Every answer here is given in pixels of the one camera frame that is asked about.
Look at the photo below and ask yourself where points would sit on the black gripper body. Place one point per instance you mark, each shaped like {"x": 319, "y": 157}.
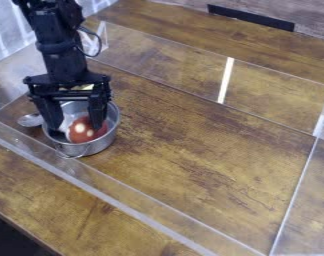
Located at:
{"x": 90, "y": 85}

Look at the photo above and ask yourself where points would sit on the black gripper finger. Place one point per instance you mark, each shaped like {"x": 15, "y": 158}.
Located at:
{"x": 50, "y": 110}
{"x": 98, "y": 109}

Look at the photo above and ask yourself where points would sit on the red white toy mushroom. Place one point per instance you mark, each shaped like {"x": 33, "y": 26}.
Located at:
{"x": 78, "y": 129}

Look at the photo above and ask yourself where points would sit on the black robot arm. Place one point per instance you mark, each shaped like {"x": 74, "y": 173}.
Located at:
{"x": 56, "y": 21}

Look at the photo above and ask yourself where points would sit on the silver metal pot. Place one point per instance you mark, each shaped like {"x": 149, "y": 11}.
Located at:
{"x": 70, "y": 150}

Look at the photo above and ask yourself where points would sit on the black strip on table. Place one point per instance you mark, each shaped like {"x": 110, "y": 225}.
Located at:
{"x": 253, "y": 18}

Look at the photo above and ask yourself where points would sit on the green handled metal spoon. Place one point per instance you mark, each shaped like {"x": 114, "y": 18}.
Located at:
{"x": 32, "y": 120}

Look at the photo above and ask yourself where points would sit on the clear acrylic triangle bracket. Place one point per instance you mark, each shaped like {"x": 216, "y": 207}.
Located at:
{"x": 94, "y": 38}

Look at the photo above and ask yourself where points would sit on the clear acrylic enclosure wall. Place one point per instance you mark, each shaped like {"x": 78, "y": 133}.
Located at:
{"x": 215, "y": 171}

